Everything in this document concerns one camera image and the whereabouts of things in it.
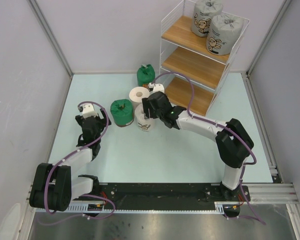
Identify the grey wrapped roll back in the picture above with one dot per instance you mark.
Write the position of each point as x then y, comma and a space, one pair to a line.
204, 11

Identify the unwrapped white paper roll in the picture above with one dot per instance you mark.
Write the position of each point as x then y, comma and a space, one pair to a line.
137, 94

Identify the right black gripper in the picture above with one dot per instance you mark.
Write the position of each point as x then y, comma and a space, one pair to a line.
147, 105

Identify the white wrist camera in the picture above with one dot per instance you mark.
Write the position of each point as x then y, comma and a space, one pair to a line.
87, 110
156, 87

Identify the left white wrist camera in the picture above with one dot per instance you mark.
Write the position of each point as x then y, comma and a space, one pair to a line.
87, 110

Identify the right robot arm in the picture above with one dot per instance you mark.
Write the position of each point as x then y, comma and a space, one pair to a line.
233, 142

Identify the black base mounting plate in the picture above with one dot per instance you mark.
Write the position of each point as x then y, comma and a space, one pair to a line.
169, 197

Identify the aluminium frame rail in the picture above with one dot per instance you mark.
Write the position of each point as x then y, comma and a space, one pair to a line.
269, 193

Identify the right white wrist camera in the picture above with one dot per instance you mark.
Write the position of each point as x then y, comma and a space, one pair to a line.
156, 87

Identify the grey roll front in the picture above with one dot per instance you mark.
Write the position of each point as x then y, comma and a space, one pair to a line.
224, 31

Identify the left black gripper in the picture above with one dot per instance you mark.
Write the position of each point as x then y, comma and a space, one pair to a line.
102, 121

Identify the grey roll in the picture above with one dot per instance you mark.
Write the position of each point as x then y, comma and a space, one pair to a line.
224, 31
204, 11

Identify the white wire wooden shelf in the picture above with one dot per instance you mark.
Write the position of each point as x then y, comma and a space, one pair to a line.
184, 56

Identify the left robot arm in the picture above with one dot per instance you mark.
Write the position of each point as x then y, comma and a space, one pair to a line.
56, 185

